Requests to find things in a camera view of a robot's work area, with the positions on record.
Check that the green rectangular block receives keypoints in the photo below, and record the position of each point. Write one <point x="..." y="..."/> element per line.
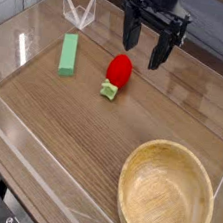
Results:
<point x="67" y="58"/>

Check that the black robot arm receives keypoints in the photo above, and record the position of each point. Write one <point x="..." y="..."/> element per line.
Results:
<point x="167" y="17"/>

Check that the clear acrylic tray walls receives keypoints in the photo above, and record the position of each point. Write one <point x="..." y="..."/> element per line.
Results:
<point x="62" y="144"/>

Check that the red plush strawberry toy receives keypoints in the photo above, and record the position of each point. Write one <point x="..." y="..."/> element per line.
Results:
<point x="117" y="76"/>

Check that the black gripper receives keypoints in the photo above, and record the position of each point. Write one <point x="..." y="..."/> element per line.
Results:
<point x="159" y="12"/>

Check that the wooden bowl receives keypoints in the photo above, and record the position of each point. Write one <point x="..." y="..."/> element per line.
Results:
<point x="164" y="182"/>

